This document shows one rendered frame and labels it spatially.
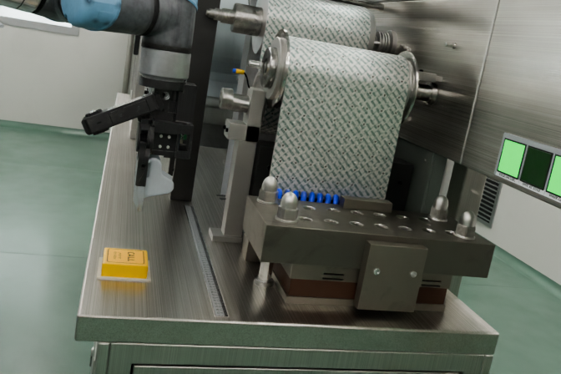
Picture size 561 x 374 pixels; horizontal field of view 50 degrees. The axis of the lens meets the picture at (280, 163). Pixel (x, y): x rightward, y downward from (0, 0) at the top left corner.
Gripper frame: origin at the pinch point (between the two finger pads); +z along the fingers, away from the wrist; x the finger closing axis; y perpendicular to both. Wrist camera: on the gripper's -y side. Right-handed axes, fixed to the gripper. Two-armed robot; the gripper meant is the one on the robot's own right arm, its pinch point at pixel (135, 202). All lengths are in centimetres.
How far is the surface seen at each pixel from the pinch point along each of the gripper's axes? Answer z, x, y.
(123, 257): 9.0, -0.9, -1.1
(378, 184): -4.3, 9.2, 45.2
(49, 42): 10, 566, -76
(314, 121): -15.0, 9.3, 30.3
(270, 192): -3.2, 1.3, 22.0
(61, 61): 26, 566, -64
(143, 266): 9.2, -3.6, 2.0
